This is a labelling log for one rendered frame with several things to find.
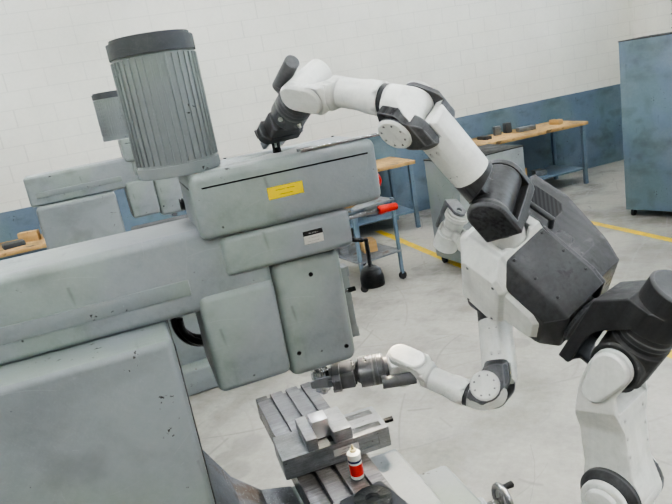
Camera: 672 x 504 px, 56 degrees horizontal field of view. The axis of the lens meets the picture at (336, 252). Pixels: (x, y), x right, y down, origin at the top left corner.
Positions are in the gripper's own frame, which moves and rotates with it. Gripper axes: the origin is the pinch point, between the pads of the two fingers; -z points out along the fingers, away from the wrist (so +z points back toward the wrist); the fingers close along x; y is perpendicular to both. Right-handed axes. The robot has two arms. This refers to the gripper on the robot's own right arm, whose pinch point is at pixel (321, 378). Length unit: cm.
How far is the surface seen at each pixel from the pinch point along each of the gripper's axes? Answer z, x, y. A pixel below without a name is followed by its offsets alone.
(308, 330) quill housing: 0.1, 10.6, -19.4
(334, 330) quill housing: 6.7, 8.4, -17.3
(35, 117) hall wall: -313, -580, -97
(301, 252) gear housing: 2.5, 12.0, -40.8
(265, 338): -10.3, 16.2, -21.6
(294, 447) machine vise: -13.4, -9.7, 26.3
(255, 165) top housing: -4, 15, -64
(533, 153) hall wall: 315, -789, 82
